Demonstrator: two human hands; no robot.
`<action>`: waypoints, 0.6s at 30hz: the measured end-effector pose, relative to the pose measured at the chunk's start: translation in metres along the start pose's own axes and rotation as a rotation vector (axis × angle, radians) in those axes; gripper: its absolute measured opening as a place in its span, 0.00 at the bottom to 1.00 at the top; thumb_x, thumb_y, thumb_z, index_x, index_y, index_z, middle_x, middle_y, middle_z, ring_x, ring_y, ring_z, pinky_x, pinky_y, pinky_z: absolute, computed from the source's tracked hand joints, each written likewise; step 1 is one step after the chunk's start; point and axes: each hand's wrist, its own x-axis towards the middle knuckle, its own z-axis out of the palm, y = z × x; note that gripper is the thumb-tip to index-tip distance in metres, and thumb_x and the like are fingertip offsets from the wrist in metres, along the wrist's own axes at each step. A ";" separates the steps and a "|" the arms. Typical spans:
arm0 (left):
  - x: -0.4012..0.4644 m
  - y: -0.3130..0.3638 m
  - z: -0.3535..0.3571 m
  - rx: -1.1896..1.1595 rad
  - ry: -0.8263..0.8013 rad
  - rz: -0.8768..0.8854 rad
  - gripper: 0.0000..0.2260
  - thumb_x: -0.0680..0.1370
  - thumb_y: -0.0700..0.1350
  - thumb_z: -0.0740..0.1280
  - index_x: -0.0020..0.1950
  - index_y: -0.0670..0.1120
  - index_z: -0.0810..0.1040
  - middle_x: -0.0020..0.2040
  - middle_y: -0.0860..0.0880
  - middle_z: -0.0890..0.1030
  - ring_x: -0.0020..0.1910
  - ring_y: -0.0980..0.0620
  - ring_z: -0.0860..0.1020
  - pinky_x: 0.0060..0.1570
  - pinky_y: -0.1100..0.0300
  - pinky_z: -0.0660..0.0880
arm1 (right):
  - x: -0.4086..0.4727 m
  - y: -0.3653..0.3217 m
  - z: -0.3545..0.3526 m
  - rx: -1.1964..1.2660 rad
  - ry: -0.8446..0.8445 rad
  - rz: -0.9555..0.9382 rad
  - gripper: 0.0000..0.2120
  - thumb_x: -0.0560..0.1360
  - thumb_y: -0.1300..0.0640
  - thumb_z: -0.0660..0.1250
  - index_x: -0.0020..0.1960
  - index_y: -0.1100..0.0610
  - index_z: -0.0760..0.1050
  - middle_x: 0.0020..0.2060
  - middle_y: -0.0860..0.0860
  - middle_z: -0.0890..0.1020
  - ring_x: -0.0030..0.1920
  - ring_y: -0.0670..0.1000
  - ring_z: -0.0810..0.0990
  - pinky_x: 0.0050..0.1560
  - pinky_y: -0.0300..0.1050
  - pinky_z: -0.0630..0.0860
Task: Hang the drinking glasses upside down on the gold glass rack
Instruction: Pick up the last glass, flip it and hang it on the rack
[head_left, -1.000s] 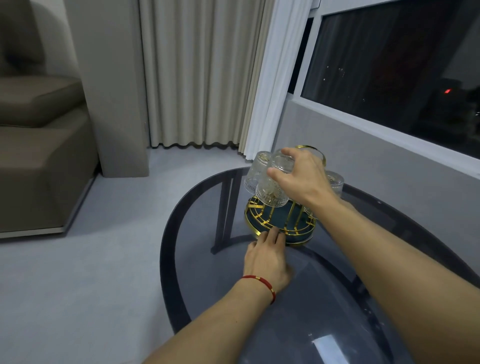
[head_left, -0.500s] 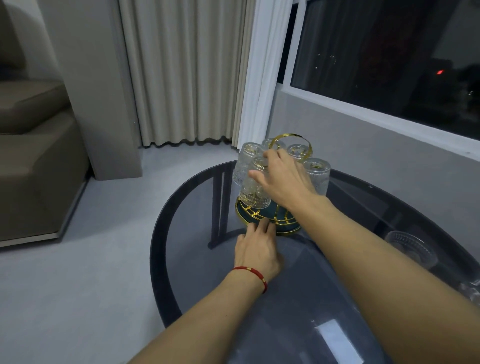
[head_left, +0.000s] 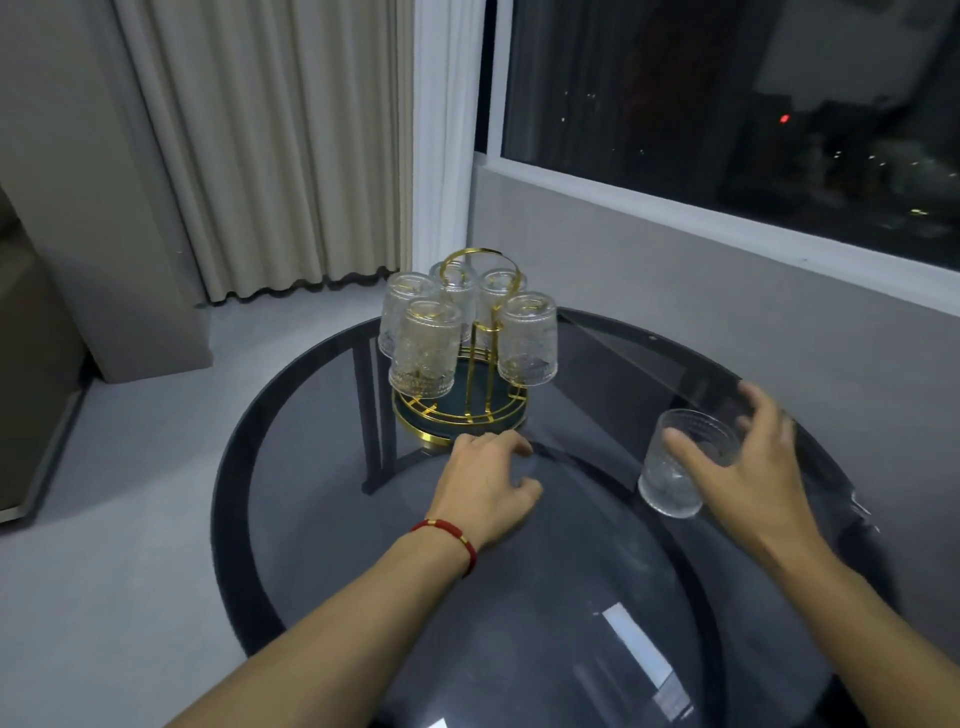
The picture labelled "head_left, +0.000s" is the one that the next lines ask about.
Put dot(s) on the person's left hand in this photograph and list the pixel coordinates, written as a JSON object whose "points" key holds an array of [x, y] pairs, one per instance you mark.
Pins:
{"points": [[480, 495]]}

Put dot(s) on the person's right hand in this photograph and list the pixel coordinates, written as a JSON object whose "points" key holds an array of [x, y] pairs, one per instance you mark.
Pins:
{"points": [[765, 502]]}

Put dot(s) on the clear embossed glass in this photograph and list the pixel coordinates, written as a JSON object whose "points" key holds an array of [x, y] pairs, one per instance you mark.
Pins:
{"points": [[425, 349], [455, 296], [397, 307], [501, 296], [667, 484], [527, 337]]}

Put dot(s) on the person's left forearm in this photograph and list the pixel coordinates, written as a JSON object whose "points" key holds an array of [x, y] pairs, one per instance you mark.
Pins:
{"points": [[337, 645]]}

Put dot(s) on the person's right forearm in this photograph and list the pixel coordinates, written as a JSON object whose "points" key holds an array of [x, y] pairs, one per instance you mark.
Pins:
{"points": [[877, 652]]}

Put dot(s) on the round dark glass table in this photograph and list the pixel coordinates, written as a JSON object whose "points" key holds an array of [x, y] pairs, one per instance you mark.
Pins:
{"points": [[315, 510]]}

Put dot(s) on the white sheer curtain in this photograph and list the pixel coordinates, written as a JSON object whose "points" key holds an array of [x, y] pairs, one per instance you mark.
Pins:
{"points": [[446, 135]]}

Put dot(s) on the beige pleated curtain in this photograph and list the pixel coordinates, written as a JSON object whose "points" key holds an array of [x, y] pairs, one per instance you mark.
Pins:
{"points": [[277, 150]]}

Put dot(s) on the white framed window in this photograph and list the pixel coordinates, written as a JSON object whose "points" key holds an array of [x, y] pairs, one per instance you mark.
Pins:
{"points": [[675, 90]]}

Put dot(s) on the brown sofa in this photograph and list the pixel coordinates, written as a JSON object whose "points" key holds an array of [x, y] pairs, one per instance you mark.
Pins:
{"points": [[34, 375]]}

